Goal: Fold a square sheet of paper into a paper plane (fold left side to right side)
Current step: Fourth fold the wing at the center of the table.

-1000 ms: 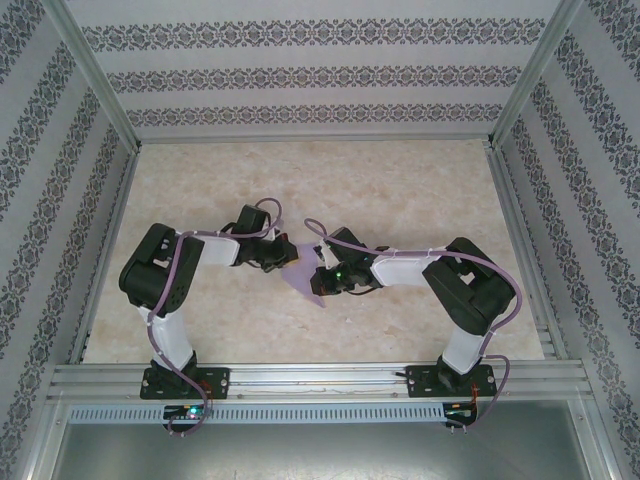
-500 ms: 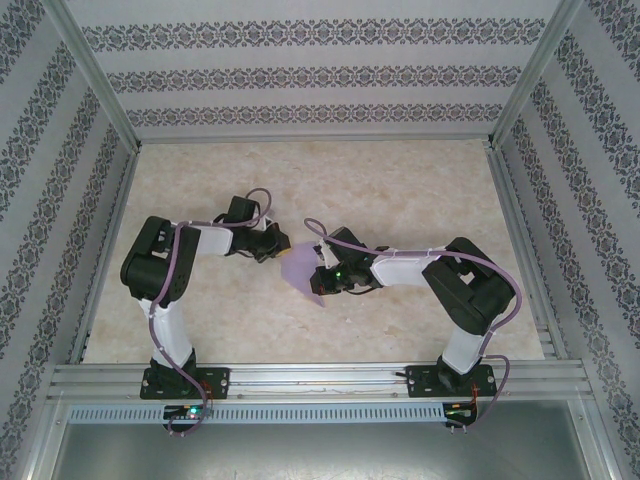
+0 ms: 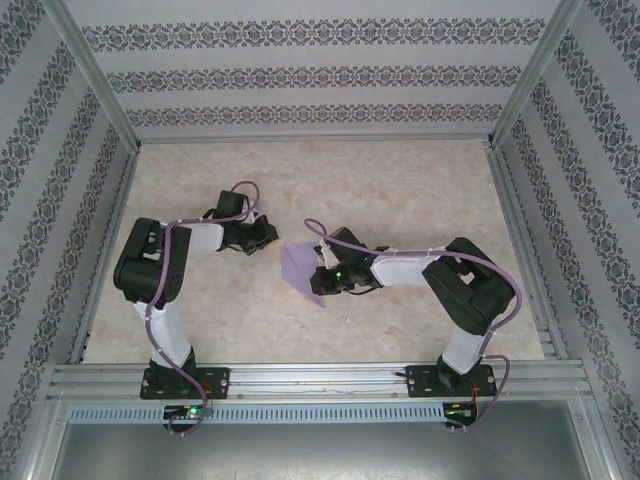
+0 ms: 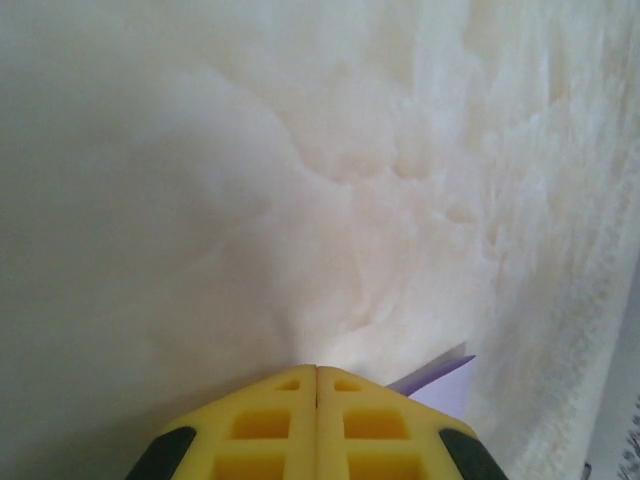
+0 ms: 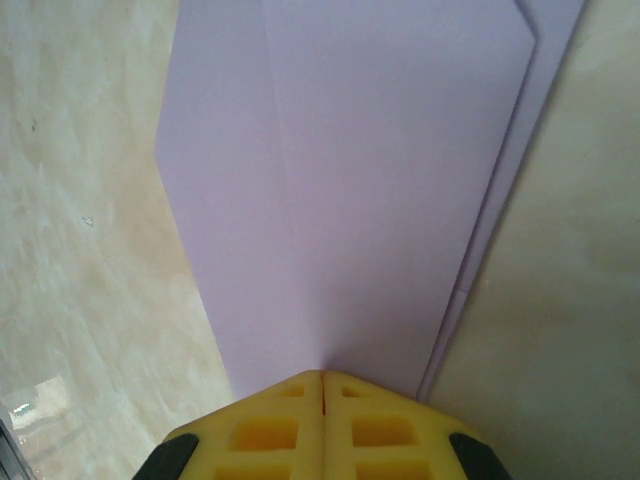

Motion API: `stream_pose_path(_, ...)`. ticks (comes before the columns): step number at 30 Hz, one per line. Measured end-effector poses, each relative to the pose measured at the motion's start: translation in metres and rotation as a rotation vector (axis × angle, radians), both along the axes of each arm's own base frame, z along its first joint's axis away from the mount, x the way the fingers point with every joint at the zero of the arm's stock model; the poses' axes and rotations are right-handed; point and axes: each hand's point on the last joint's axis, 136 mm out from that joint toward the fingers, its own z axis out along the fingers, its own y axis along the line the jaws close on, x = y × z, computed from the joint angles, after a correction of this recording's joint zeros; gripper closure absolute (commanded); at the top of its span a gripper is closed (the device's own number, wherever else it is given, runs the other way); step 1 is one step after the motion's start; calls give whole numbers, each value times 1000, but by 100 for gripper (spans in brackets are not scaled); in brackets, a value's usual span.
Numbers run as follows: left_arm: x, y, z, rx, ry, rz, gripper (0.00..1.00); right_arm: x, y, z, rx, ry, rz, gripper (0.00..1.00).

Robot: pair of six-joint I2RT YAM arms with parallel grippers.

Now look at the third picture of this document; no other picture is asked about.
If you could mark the light purple paper sheet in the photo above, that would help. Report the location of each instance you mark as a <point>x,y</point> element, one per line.
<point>297,265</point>

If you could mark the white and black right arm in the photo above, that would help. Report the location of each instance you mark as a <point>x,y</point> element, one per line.
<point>465,350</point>

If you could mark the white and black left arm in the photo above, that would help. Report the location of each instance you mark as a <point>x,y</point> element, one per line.
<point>165,330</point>

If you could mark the grey metal sheet panel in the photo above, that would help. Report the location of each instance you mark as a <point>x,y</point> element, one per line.
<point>320,455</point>

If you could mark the small circuit board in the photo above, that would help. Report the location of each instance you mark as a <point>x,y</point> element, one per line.
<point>460,414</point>
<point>190,412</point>

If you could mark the white right camera bracket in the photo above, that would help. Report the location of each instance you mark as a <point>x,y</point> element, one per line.
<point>327,257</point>

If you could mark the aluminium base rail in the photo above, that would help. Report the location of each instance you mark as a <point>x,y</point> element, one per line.
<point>320,380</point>

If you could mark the aluminium side rail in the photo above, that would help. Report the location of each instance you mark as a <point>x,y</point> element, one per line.
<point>508,200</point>
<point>120,200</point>

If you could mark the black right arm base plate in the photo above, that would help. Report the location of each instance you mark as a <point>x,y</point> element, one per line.
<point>420,382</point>

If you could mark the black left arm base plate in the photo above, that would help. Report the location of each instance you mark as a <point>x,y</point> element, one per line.
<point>215,382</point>

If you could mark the aluminium frame post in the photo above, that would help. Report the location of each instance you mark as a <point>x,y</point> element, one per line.
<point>531,75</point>
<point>91,75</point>

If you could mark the aluminium frame leg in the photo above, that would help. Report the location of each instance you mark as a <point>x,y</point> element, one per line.
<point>42,440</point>
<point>597,440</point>

